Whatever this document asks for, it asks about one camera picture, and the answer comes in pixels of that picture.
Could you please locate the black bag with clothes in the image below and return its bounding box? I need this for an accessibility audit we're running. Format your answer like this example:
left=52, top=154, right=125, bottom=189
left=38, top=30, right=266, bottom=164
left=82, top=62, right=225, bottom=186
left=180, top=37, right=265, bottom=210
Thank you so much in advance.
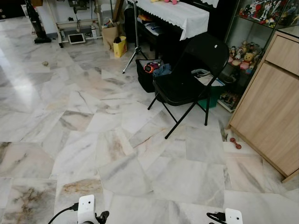
left=136, top=59, right=171, bottom=93

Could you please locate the small red dumbbell toy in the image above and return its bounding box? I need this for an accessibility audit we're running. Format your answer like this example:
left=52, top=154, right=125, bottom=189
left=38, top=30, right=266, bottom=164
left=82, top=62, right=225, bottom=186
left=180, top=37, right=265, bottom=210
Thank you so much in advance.
left=229, top=137, right=242, bottom=150

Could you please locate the light wooden cabinet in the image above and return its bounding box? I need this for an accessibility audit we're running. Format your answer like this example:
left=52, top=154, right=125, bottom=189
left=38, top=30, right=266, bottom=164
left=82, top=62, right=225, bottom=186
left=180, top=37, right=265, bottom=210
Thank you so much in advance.
left=228, top=30, right=299, bottom=182

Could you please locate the black folding chair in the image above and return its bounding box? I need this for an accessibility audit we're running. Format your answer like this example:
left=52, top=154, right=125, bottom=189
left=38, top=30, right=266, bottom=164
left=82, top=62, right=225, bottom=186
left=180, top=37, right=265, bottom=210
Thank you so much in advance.
left=148, top=33, right=230, bottom=140

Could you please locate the green plastic bin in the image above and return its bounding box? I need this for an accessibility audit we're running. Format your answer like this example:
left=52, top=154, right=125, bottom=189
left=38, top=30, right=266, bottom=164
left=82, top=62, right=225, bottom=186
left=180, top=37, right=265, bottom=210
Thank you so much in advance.
left=196, top=77, right=226, bottom=110

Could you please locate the yellow paper bag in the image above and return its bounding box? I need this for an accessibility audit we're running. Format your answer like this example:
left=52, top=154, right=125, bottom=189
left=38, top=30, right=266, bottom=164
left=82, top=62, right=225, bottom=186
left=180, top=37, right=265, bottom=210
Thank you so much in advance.
left=113, top=36, right=128, bottom=58

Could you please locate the white papers pile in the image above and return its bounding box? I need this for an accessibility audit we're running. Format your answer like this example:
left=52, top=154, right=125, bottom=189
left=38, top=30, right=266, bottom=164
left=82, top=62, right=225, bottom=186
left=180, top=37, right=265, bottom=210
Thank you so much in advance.
left=192, top=69, right=225, bottom=87

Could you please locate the white flat tablet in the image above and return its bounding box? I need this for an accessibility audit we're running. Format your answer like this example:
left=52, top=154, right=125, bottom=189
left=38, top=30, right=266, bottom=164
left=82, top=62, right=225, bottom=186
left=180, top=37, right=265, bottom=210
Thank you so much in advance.
left=68, top=33, right=86, bottom=45

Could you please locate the brown paper bag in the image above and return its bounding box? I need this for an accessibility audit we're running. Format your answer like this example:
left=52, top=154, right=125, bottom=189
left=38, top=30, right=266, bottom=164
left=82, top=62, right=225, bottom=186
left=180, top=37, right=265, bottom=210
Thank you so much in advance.
left=102, top=22, right=120, bottom=51

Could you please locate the black piano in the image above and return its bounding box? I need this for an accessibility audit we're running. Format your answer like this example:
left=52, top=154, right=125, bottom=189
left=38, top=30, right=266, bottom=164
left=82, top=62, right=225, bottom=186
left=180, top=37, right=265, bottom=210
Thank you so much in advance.
left=124, top=4, right=187, bottom=63

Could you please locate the silver tripod stand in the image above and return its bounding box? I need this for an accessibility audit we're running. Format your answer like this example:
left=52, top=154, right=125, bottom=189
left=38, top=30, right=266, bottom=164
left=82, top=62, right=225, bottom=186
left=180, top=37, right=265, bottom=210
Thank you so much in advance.
left=122, top=0, right=150, bottom=74

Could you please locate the white metal rack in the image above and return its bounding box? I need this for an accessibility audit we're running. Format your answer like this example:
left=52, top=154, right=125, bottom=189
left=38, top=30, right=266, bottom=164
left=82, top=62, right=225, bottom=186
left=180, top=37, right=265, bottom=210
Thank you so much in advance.
left=47, top=0, right=102, bottom=48

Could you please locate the black upright vacuum cleaner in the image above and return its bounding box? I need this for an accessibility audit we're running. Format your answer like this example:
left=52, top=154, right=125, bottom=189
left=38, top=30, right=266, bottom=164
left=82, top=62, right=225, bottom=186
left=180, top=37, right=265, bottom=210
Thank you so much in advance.
left=24, top=0, right=52, bottom=44

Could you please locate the yellow plush bear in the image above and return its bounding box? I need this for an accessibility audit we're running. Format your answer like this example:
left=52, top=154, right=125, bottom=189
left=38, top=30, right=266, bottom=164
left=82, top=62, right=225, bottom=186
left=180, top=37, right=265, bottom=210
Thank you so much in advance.
left=242, top=52, right=257, bottom=64

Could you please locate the glass toy display cabinet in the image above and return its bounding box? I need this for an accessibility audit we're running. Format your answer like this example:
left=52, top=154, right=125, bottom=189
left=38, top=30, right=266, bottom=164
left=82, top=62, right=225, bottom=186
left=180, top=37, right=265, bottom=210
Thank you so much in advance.
left=218, top=0, right=299, bottom=113

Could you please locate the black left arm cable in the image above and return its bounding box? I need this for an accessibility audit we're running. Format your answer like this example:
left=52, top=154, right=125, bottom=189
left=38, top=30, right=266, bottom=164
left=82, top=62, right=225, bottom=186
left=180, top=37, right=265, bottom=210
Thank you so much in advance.
left=47, top=203, right=79, bottom=224

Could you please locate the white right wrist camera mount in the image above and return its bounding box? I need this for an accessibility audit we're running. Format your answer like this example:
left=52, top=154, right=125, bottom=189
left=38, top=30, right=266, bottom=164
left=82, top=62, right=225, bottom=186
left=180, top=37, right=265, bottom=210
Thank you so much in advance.
left=225, top=208, right=243, bottom=224

